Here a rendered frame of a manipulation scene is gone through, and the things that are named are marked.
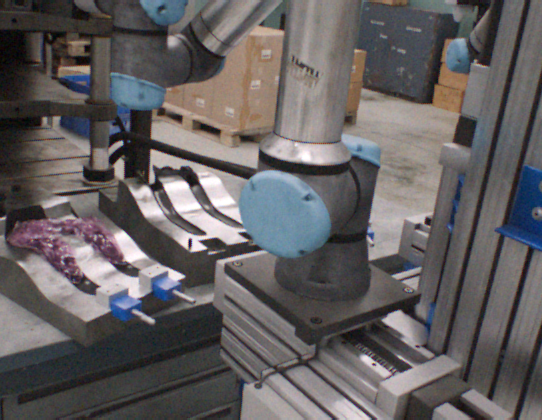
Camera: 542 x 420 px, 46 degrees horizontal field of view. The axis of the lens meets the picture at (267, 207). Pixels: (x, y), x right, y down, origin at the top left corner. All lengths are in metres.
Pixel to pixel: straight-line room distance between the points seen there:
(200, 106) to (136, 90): 4.89
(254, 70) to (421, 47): 3.45
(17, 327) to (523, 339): 0.89
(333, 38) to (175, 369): 0.98
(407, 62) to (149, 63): 7.68
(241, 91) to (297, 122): 4.62
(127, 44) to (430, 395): 0.61
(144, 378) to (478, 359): 0.77
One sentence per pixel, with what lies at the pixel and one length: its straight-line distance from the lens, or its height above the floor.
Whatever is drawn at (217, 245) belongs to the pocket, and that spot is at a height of 0.87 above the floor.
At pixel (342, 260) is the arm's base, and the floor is 1.10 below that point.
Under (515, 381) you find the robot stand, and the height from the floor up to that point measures 0.98.
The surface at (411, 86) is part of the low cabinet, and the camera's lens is 8.47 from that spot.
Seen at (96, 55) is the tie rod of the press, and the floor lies 1.18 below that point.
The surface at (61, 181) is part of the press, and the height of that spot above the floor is 0.79.
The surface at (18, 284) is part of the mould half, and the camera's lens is 1.36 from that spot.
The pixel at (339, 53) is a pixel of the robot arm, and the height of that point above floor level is 1.40.
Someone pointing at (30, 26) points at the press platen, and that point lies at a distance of 1.99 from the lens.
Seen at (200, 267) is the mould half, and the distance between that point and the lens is 1.43.
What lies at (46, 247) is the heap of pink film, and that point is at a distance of 1.36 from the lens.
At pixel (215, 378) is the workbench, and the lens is 1.62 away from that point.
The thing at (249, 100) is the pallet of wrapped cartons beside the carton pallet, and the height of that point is 0.40.
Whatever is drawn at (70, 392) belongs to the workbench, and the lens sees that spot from 1.43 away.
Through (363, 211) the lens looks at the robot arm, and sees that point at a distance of 0.93.
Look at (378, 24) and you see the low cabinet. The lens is 8.80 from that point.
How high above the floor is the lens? 1.49
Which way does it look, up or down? 21 degrees down
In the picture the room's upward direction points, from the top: 6 degrees clockwise
